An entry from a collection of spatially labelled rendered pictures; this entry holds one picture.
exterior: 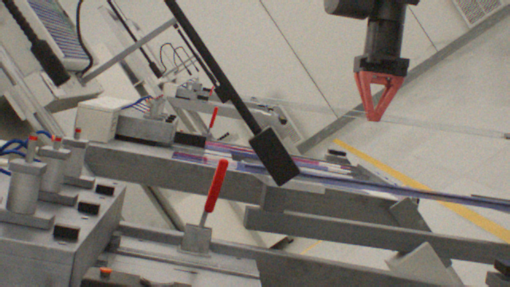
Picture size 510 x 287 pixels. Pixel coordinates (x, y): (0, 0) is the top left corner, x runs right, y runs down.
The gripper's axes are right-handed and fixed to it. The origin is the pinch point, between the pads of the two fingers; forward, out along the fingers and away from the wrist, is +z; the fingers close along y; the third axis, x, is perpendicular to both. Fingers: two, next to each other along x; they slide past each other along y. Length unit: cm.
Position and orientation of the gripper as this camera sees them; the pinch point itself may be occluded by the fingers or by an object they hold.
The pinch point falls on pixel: (373, 115)
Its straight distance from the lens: 131.7
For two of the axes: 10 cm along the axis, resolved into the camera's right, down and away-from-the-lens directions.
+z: -1.3, 9.9, 0.1
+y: 0.9, 0.2, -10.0
